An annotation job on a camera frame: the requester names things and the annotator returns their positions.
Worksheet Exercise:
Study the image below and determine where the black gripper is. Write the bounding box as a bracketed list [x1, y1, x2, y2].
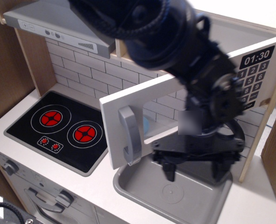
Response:
[152, 131, 245, 182]

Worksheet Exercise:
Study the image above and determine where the white toy microwave door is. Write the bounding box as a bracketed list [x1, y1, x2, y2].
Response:
[100, 37, 276, 169]

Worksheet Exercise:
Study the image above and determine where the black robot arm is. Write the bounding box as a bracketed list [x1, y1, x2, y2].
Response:
[70, 0, 245, 182]

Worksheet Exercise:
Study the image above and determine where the grey toy sink basin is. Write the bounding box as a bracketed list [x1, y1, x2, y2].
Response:
[113, 156, 233, 224]

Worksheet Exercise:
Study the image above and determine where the dark grey toy faucet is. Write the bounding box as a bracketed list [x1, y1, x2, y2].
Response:
[225, 119, 245, 152]

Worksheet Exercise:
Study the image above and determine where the blue toy bowl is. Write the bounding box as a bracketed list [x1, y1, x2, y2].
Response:
[143, 116, 149, 136]

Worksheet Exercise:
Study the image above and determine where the black toy stove top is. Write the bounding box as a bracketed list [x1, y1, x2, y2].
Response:
[4, 91, 107, 176]

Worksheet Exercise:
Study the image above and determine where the grey oven knob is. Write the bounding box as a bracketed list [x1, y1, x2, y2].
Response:
[2, 160, 19, 176]

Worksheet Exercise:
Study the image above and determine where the grey range hood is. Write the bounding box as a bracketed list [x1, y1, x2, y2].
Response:
[3, 0, 115, 58]

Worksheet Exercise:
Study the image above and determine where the black braided cable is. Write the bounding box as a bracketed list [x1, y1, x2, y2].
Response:
[0, 202, 25, 224]

